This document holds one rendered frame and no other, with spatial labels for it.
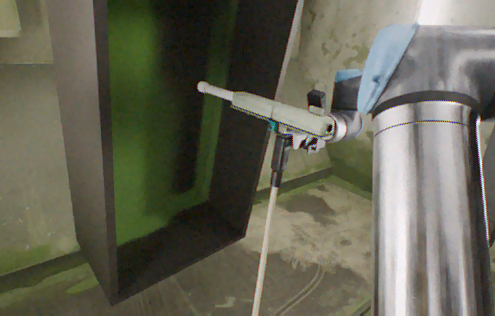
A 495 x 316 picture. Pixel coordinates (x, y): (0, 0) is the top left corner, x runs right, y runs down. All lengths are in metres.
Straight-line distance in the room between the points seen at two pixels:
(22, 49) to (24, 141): 0.53
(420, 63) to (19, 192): 1.93
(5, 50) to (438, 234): 2.18
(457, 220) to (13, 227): 1.94
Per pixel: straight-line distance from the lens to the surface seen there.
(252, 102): 0.82
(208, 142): 1.48
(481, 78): 0.44
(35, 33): 2.26
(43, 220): 2.03
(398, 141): 0.38
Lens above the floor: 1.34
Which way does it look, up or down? 22 degrees down
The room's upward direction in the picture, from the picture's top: 3 degrees clockwise
